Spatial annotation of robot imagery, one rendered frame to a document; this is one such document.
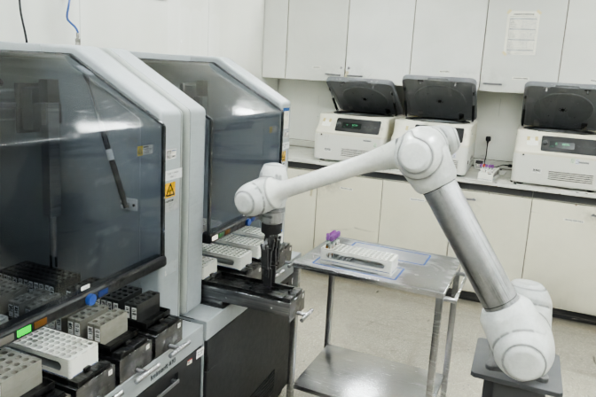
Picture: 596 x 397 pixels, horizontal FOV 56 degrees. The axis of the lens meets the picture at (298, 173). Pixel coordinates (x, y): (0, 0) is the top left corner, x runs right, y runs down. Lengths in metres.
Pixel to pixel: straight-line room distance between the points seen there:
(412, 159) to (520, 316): 0.51
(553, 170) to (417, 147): 2.58
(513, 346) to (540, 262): 2.56
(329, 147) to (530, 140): 1.42
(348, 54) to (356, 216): 1.27
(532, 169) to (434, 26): 1.26
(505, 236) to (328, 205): 1.30
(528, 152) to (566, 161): 0.24
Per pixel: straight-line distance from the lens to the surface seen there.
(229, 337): 2.14
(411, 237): 4.21
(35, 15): 2.88
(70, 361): 1.52
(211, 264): 2.11
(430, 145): 1.53
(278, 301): 1.95
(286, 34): 4.70
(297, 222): 4.46
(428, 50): 4.35
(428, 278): 2.24
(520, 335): 1.64
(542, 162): 4.04
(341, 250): 2.26
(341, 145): 4.23
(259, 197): 1.75
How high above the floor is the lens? 1.58
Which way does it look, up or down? 11 degrees down
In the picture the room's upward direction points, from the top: 3 degrees clockwise
